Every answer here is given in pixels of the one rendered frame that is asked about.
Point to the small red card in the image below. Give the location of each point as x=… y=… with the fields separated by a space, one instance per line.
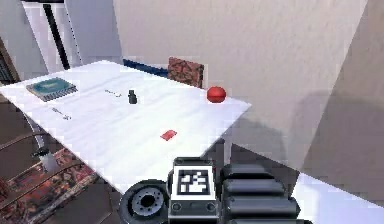
x=168 y=135

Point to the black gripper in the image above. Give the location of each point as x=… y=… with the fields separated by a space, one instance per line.
x=145 y=202

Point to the grey spoon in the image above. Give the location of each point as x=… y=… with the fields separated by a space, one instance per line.
x=61 y=113

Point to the white table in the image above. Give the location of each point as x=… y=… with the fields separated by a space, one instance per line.
x=133 y=126

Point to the small black bottle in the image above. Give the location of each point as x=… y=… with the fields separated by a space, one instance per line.
x=132 y=97

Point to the red tomato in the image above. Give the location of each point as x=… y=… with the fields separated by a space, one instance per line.
x=216 y=94

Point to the teal book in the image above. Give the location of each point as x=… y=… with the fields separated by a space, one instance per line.
x=50 y=87

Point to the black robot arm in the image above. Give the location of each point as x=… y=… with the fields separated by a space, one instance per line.
x=213 y=193

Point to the white door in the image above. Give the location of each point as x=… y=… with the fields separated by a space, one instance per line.
x=46 y=35

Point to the red patterned cloth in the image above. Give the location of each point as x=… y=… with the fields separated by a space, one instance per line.
x=43 y=185

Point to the dark wooden chair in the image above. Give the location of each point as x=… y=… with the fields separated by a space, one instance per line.
x=36 y=166

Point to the grey fork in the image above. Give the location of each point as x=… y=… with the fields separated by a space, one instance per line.
x=113 y=93

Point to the red patterned chair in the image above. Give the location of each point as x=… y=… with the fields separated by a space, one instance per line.
x=185 y=71

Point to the blue chair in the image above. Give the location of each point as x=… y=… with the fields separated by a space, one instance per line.
x=145 y=68

